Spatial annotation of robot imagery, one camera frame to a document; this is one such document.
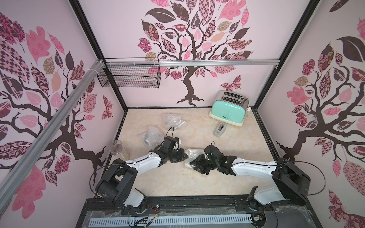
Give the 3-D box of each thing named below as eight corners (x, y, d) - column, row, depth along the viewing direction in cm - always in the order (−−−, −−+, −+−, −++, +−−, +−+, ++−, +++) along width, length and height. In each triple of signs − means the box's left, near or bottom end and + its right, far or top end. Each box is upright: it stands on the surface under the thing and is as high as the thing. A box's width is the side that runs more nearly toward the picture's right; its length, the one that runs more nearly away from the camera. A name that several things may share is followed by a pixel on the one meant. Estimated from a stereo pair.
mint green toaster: (208, 119, 114) (211, 104, 101) (214, 104, 126) (217, 88, 113) (239, 129, 108) (247, 113, 94) (243, 111, 120) (250, 95, 106)
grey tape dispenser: (212, 133, 105) (213, 130, 102) (220, 124, 111) (221, 120, 108) (219, 137, 103) (220, 134, 100) (226, 127, 109) (227, 124, 106)
